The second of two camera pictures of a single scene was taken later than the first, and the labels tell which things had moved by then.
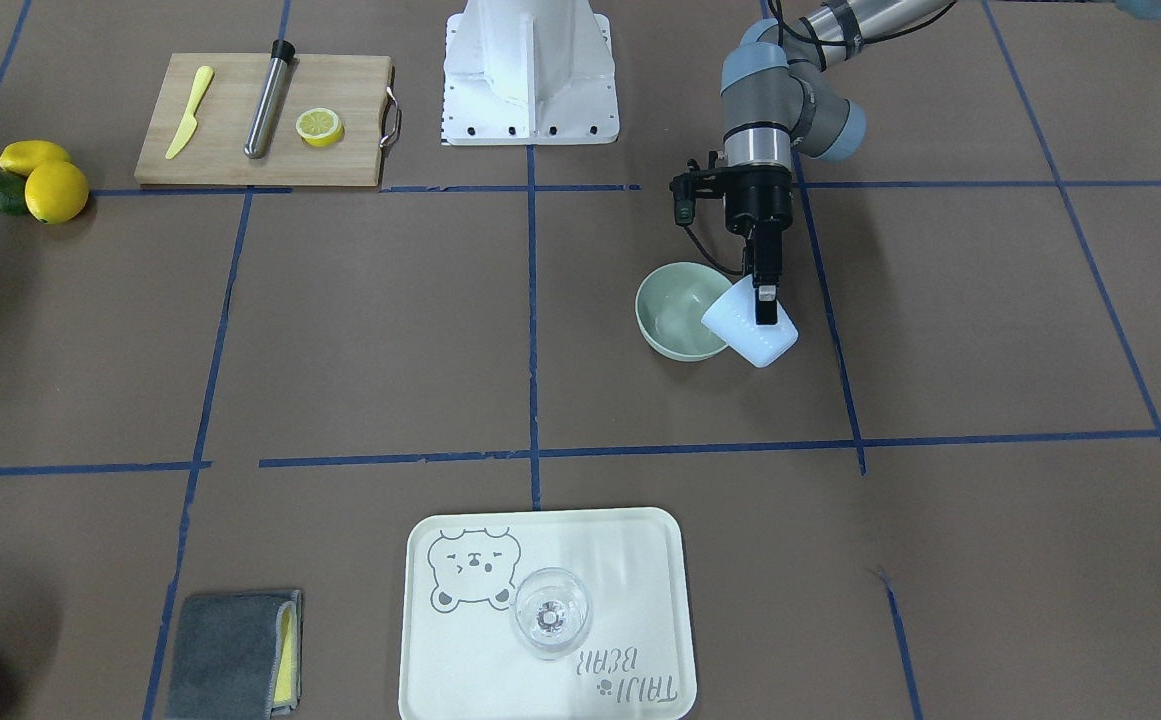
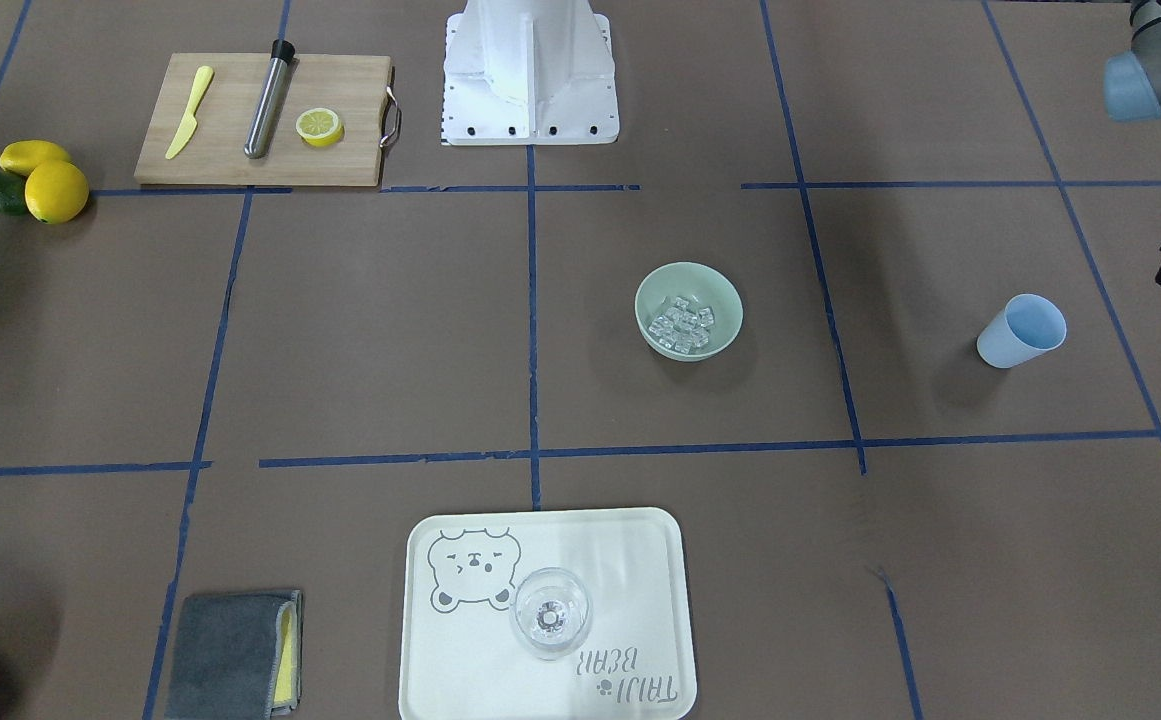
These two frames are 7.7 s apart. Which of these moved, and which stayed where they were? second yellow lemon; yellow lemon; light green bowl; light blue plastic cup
Moved: light blue plastic cup
Stayed: second yellow lemon; yellow lemon; light green bowl
